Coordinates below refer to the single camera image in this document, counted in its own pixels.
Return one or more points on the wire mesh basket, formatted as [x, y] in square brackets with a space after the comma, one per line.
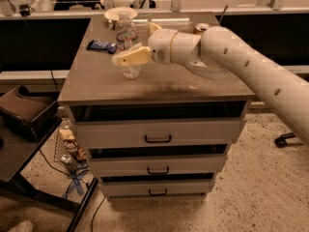
[67, 151]

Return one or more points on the clear plastic water bottle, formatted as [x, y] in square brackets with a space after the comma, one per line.
[126, 37]

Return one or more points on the blue chip bag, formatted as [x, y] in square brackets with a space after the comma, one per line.
[102, 46]

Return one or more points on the bottom grey drawer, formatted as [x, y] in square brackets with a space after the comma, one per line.
[156, 188]

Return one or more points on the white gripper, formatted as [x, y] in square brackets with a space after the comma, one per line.
[161, 44]

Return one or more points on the orange soda can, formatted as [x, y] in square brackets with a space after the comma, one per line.
[200, 28]

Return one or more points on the middle grey drawer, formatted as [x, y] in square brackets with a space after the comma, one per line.
[143, 166]

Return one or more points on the black power adapter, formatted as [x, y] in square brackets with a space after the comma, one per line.
[24, 10]

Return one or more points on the black side table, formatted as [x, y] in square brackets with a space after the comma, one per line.
[16, 152]

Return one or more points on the grey drawer cabinet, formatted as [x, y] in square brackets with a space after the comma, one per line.
[96, 91]

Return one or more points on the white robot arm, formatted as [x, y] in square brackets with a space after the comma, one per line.
[219, 51]

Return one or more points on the white shoe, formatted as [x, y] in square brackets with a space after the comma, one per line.
[24, 226]

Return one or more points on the black office chair base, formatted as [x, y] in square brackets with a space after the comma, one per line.
[281, 141]

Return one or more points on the top grey drawer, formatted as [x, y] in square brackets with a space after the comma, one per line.
[155, 133]

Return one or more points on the white paper bowl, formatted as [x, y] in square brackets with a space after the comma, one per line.
[115, 13]

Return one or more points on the grey drawer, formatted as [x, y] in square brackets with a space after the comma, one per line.
[156, 188]
[155, 133]
[143, 166]

